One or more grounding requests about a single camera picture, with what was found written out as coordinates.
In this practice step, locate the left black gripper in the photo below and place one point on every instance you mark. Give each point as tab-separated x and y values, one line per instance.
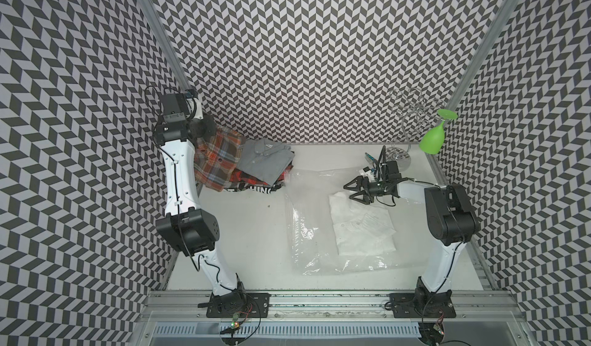
209	121

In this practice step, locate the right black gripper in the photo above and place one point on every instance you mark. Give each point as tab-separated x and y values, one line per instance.
360	181

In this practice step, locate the clear plastic vacuum bag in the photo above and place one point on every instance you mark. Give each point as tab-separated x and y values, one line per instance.
312	238

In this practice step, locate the black white plaid shirt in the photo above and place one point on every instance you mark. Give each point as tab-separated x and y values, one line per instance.
263	189

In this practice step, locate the grey cloth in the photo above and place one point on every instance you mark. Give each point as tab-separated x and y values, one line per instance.
265	160

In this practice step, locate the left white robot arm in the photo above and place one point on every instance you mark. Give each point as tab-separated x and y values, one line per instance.
185	225

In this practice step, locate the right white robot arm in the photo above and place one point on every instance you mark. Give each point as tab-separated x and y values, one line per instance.
450	219

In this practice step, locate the green plastic wine glass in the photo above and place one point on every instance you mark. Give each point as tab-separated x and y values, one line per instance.
433	141

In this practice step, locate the right small circuit board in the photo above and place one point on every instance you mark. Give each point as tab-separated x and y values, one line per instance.
431	334

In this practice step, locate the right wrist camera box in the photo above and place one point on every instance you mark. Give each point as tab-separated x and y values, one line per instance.
382	171

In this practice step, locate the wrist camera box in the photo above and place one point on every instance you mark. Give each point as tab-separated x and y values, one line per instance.
382	171
182	106

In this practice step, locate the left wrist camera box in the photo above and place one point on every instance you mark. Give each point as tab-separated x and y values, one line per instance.
182	106

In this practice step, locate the metal wire glass rack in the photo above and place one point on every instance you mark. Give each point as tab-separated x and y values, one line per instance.
412	104

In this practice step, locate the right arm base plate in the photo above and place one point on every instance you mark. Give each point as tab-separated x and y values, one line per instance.
407	305

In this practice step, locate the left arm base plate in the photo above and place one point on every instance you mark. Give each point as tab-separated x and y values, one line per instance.
255	304

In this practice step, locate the aluminium front rail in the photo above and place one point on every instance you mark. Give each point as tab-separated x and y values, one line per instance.
485	306

